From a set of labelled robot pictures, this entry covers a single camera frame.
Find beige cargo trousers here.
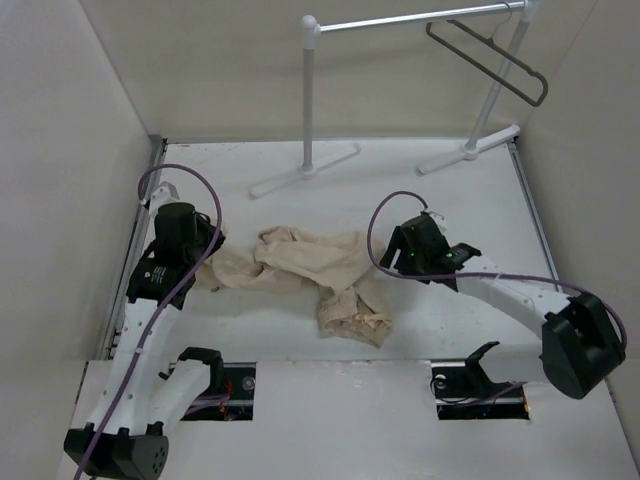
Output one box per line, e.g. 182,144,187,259
195,226,394,348

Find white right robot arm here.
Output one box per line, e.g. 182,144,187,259
379,212,626,399

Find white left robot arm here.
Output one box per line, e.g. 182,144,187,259
64,202,225,479

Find grey clothes hanger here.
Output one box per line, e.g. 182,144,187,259
425,2,549,107

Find white clothes rack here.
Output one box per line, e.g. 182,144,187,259
249,0,549,199

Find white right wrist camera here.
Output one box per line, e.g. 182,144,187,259
425,210,446,226

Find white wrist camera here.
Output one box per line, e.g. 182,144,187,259
139,181,180,211
425,210,446,226

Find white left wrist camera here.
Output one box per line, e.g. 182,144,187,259
139,181,180,211

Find left metal table rail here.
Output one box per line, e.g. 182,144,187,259
92,134,167,360

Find metal table rail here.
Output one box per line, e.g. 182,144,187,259
507,140,558,280
92,134,167,360

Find right metal table rail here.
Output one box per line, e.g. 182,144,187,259
507,140,558,280

